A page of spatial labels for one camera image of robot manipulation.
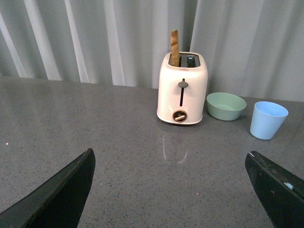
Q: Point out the green bowl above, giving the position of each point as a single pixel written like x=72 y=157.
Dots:
x=225 y=106

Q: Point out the light blue cup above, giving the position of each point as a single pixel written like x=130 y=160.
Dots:
x=267 y=118

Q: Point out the toasted bread slice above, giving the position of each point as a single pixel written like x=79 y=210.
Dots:
x=175 y=54

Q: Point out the grey curtain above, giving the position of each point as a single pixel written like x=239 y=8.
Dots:
x=252 y=48

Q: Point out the white two-slot toaster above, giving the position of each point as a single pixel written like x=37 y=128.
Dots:
x=182 y=89

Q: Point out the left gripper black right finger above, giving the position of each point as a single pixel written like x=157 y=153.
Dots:
x=280 y=192

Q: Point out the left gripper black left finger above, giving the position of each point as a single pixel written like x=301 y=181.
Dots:
x=57 y=203

